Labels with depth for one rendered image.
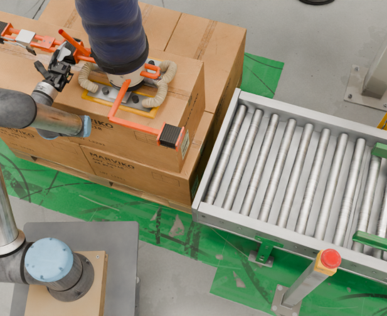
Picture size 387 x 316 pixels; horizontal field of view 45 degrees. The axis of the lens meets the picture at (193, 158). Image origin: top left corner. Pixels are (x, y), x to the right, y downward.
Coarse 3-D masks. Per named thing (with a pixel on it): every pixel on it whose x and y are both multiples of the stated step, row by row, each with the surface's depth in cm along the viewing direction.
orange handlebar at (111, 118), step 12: (12, 36) 202; (36, 36) 202; (48, 36) 201; (48, 48) 198; (84, 60) 197; (144, 72) 191; (156, 72) 191; (120, 96) 187; (120, 120) 182; (156, 132) 179
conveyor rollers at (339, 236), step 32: (256, 128) 241; (288, 128) 240; (224, 160) 233; (320, 160) 231; (352, 160) 233; (256, 192) 227; (288, 192) 225; (352, 192) 224; (384, 192) 224; (320, 224) 217; (384, 224) 216
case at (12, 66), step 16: (0, 16) 226; (16, 16) 226; (48, 32) 221; (80, 32) 220; (0, 48) 218; (16, 48) 218; (0, 64) 214; (16, 64) 214; (32, 64) 214; (48, 64) 213; (0, 80) 210; (16, 80) 210; (32, 80) 210; (32, 128) 241
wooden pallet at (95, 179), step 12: (240, 84) 315; (24, 156) 292; (36, 156) 283; (60, 168) 293; (72, 168) 279; (96, 180) 284; (108, 180) 276; (132, 192) 284; (144, 192) 273; (168, 204) 280; (180, 204) 269
